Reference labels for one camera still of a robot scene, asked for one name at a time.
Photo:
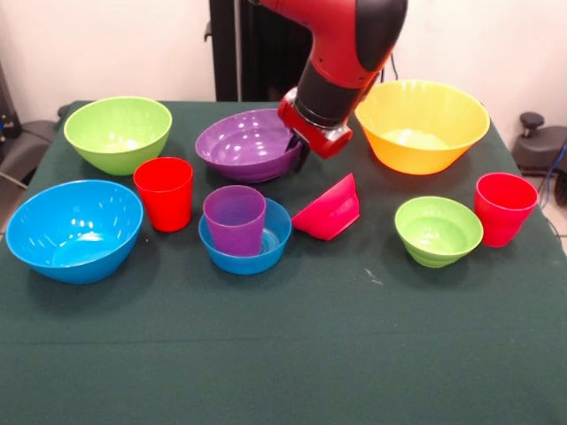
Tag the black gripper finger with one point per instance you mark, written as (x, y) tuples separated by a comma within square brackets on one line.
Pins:
[(302, 158), (293, 142)]

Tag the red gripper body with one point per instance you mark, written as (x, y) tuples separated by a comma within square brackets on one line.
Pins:
[(323, 144)]

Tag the purple bowl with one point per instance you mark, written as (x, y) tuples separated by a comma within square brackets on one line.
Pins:
[(239, 150)]

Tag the small pink bowl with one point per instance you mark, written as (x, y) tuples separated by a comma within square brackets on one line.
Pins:
[(330, 217)]

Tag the small blue bowl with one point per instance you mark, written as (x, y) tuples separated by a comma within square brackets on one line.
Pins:
[(274, 248)]

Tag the purple cup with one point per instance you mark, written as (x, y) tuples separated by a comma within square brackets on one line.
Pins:
[(235, 226)]

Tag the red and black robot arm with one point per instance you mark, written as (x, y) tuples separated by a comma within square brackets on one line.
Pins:
[(345, 35)]

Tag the large yellow bowl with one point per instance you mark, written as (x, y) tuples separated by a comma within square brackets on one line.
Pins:
[(416, 146)]

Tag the red cup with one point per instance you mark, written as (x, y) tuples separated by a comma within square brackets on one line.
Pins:
[(505, 221), (164, 203)]

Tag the small green bowl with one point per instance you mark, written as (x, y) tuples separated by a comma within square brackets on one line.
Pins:
[(438, 239)]

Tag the dark green tablecloth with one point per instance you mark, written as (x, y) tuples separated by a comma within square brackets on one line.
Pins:
[(283, 332)]

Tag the large green bowl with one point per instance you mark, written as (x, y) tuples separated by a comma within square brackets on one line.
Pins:
[(115, 133)]

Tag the black knob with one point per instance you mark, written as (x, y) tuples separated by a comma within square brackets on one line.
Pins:
[(531, 120)]

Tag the grey stand base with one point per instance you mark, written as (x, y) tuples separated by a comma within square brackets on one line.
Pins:
[(26, 146), (542, 150)]

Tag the large blue bowl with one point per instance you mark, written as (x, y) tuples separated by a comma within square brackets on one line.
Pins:
[(75, 239)]

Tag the black equipment box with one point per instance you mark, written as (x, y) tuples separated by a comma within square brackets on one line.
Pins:
[(6, 110)]

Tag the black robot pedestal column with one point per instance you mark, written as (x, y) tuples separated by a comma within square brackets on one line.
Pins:
[(248, 48)]

